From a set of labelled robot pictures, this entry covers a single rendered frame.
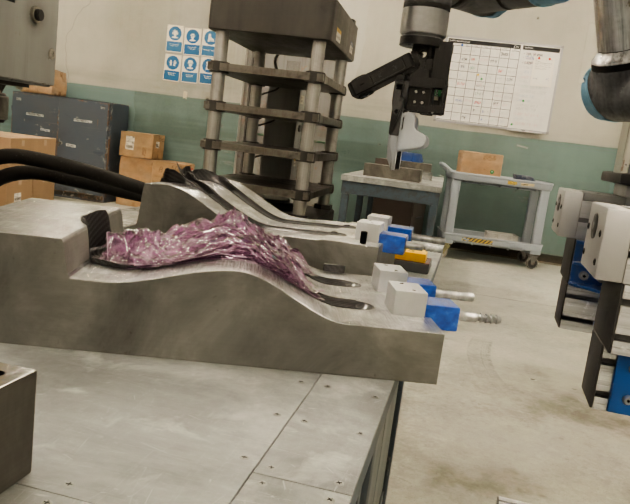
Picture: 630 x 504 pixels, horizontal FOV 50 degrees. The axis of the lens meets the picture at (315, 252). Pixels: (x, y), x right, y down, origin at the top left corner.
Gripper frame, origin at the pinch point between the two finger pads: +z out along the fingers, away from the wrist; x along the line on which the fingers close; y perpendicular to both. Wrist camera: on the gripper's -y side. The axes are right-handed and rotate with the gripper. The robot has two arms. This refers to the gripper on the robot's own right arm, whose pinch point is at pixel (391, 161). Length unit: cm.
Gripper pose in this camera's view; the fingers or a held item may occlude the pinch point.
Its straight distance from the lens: 114.6
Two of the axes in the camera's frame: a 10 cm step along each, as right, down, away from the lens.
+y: 9.7, 1.6, -2.1
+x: 2.3, -1.4, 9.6
